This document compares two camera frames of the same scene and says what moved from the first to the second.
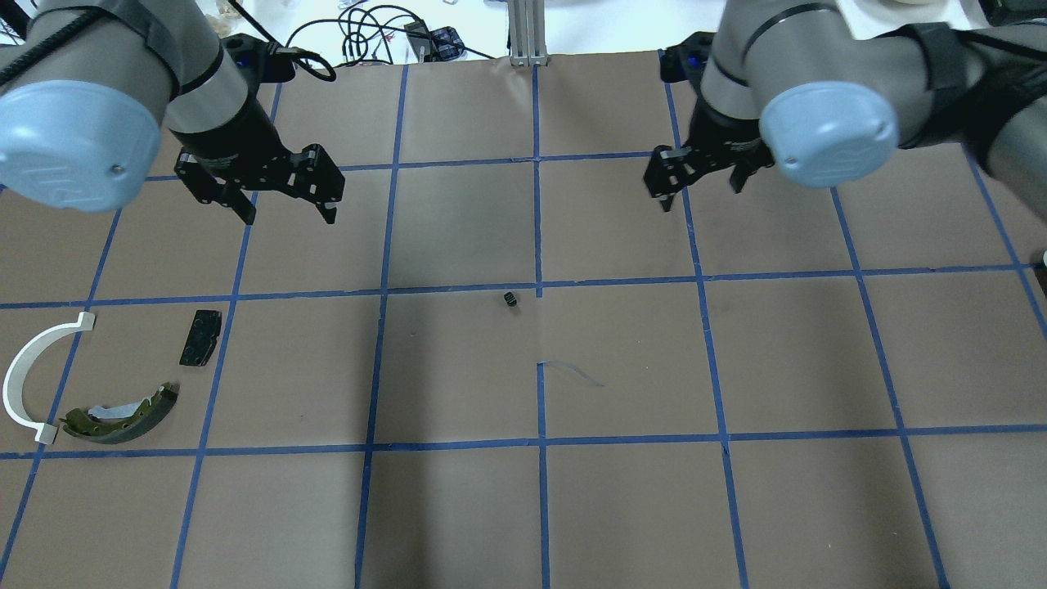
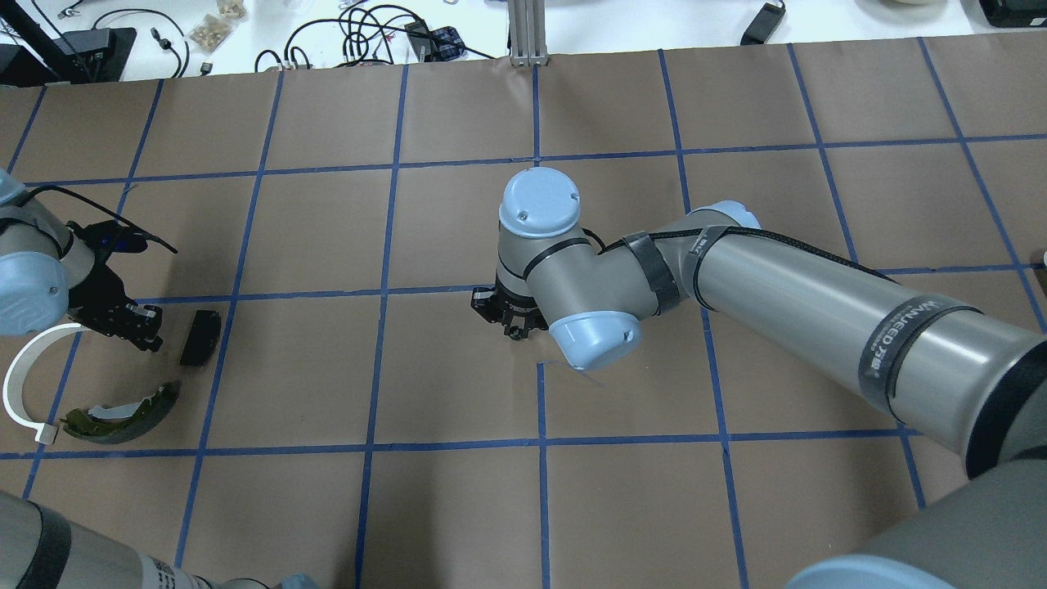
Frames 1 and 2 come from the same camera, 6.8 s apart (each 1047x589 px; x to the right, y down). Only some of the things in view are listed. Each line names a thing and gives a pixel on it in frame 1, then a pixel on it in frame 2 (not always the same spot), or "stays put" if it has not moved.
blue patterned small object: (447, 43) stays put
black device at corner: (1004, 12) stays put
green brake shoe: (121, 422) stays put
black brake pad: (203, 339) stays put
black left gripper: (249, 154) to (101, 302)
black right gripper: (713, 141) to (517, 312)
